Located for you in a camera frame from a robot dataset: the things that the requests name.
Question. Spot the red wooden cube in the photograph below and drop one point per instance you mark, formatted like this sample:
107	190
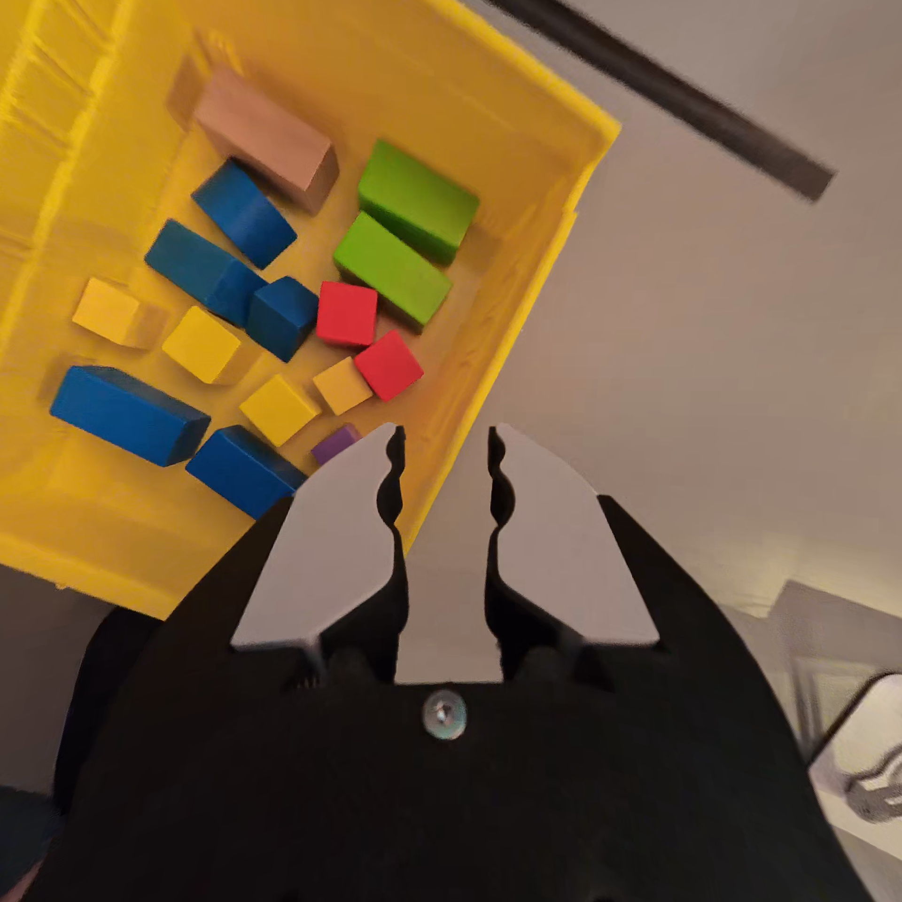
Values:
387	365
347	313

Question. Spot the green rectangular wooden block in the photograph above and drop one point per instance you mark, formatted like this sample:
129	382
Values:
391	271
419	197

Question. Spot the yellow plastic bin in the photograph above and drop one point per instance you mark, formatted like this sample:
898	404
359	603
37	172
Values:
458	106

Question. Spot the yellow wooden cube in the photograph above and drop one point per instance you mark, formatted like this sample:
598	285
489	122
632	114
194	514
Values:
342	386
278	409
106	310
201	345

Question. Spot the blue wooden half cylinder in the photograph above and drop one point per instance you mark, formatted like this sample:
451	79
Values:
243	211

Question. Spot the instruction sheet stand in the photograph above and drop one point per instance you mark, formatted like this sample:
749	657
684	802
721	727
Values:
867	733

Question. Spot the natural wooden rectangular block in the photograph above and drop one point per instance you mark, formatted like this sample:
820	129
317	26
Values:
268	141

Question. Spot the purple wooden cube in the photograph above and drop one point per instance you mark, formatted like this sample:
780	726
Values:
335	445

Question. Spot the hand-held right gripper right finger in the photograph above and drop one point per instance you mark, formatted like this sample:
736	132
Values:
564	564

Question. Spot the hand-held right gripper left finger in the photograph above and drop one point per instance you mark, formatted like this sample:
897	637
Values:
324	564

